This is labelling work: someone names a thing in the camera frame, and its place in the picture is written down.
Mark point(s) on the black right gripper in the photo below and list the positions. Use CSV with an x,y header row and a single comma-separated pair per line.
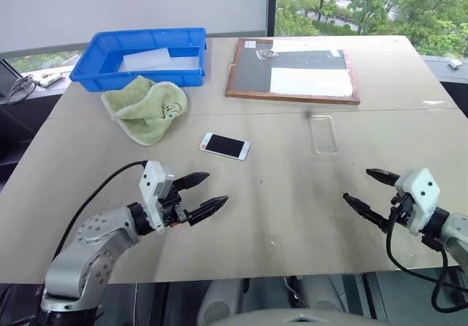
x,y
404,211

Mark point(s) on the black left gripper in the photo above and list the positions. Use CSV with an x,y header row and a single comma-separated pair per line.
x,y
172,205

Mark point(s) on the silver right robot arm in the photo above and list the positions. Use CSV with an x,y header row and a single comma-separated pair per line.
x,y
453,231

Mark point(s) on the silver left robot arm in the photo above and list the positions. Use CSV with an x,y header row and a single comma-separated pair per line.
x,y
91,245

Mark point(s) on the clear phone case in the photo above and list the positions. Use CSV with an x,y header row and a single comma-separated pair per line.
x,y
323,136

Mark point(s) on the white smartphone with black screen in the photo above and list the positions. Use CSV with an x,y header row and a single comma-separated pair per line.
x,y
225,146

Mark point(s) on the green towel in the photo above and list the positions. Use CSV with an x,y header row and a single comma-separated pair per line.
x,y
146,117

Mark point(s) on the grey rounded robot body shell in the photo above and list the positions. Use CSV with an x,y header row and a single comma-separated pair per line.
x,y
300,318
219,300
323,293

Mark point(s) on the large white paper sheet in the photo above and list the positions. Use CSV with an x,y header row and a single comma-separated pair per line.
x,y
311,81

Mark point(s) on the wooden framed blackboard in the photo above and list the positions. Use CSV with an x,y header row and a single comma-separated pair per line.
x,y
252,74

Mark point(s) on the white foam sheet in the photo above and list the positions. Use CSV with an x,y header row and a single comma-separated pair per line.
x,y
146,60

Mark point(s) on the small white box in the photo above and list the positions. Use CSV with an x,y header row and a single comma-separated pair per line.
x,y
454,63

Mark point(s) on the small clear plastic bag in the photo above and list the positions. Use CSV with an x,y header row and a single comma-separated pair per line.
x,y
266,54

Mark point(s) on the small white label sticker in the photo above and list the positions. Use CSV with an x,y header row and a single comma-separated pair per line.
x,y
250,44

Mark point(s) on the white paper strip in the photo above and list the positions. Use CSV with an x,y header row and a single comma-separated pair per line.
x,y
303,45

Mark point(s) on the blue plastic bin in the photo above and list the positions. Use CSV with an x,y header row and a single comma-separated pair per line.
x,y
102,52

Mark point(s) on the white power strip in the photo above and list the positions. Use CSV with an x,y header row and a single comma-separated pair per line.
x,y
47,80

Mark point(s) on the black window pillar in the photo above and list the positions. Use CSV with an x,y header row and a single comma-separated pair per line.
x,y
271,4

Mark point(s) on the white roller blind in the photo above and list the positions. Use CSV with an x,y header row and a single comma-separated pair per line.
x,y
128,4

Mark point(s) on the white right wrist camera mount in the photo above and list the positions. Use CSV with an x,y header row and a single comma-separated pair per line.
x,y
420,190

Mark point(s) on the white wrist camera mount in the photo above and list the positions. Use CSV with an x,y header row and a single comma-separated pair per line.
x,y
420,190
151,187

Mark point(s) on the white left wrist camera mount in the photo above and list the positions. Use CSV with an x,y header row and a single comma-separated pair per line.
x,y
151,187

